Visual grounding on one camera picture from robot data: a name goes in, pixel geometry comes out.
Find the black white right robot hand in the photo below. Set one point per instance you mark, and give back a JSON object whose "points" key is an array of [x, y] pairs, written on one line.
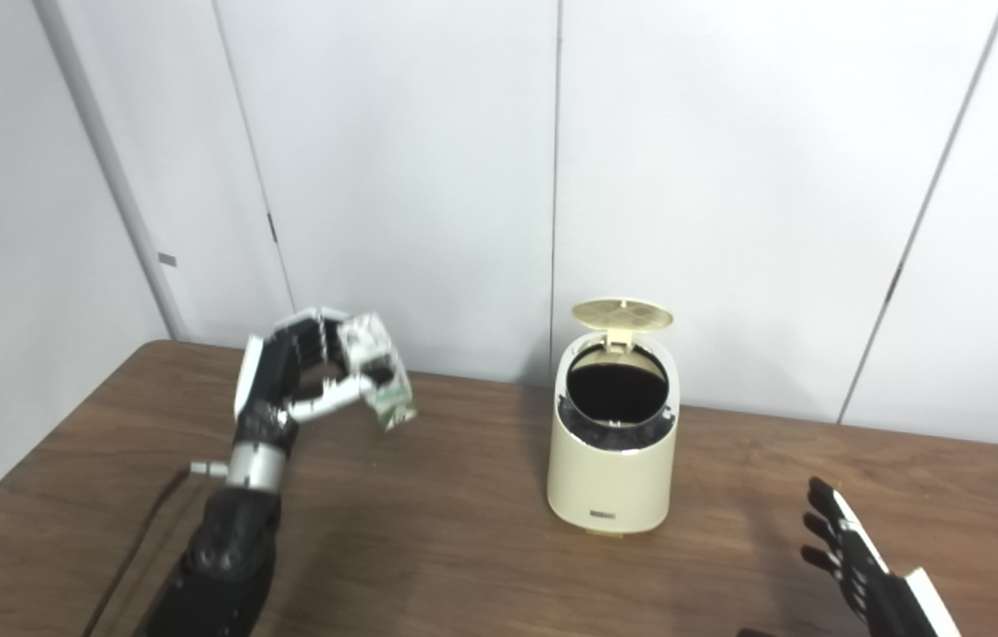
{"points": [[884, 602]]}

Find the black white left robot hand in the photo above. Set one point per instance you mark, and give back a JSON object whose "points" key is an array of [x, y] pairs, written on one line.
{"points": [[264, 372]]}

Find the white green milk carton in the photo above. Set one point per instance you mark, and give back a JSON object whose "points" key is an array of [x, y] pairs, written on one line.
{"points": [[384, 354]]}

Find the cream-colored round bin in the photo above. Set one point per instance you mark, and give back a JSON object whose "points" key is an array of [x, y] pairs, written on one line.
{"points": [[610, 478]]}

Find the cream round bin lid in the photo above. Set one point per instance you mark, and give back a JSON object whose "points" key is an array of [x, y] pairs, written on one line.
{"points": [[623, 312]]}

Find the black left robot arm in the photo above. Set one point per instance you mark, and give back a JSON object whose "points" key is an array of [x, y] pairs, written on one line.
{"points": [[229, 548]]}

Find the black wall panel hinge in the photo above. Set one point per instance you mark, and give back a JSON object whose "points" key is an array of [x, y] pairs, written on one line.
{"points": [[272, 228]]}

